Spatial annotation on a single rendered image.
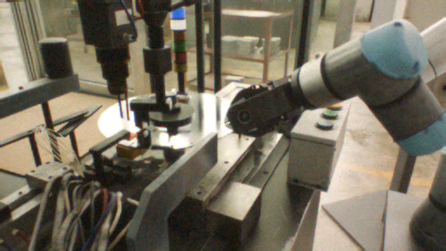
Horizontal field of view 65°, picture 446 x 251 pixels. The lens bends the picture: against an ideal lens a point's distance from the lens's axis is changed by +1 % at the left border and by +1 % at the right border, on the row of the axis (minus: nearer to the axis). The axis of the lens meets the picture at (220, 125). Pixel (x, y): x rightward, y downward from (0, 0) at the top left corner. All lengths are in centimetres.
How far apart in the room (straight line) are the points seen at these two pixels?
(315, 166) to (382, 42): 49
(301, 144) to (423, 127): 40
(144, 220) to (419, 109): 39
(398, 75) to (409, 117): 7
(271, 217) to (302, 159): 17
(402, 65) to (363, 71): 4
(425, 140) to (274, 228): 39
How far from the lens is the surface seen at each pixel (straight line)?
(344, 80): 49
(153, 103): 72
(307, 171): 91
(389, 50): 46
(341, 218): 205
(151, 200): 48
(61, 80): 84
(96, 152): 64
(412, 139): 54
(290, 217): 83
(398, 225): 89
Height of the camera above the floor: 128
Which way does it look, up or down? 25 degrees down
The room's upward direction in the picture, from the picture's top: straight up
